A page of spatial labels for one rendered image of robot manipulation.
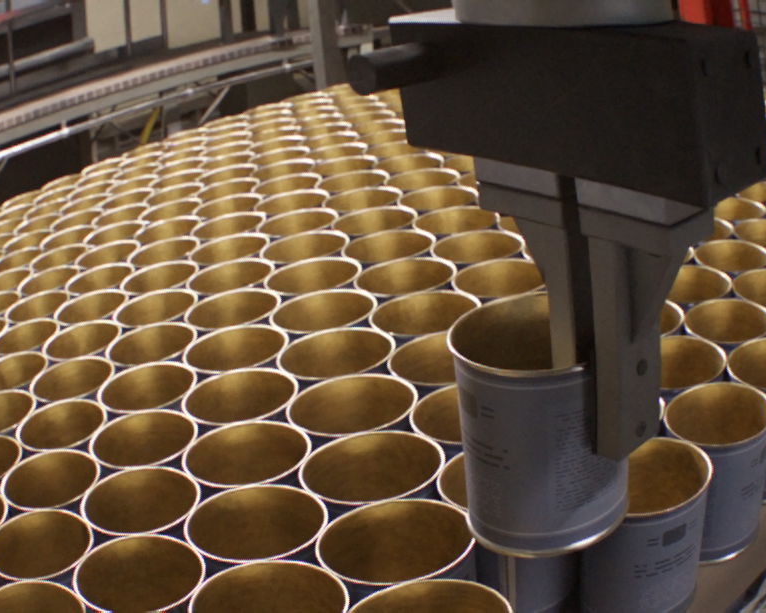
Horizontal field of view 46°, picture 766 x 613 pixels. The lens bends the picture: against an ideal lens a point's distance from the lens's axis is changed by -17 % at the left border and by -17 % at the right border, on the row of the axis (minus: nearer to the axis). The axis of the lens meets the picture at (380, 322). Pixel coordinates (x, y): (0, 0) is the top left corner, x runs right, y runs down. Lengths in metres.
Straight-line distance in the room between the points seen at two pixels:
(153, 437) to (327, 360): 0.13
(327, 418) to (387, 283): 0.18
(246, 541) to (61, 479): 0.13
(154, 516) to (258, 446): 0.08
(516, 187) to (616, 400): 0.08
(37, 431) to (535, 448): 0.37
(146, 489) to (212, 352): 0.17
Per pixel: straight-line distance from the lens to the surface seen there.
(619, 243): 0.31
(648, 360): 0.34
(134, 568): 0.48
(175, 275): 0.85
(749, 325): 0.65
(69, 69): 4.68
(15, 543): 0.52
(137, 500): 0.54
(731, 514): 0.51
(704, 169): 0.27
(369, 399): 0.59
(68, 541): 0.52
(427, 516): 0.47
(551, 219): 0.33
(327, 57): 3.55
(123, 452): 0.60
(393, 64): 0.31
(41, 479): 0.58
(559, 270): 0.33
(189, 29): 9.56
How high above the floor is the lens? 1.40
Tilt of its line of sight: 21 degrees down
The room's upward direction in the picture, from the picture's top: 7 degrees counter-clockwise
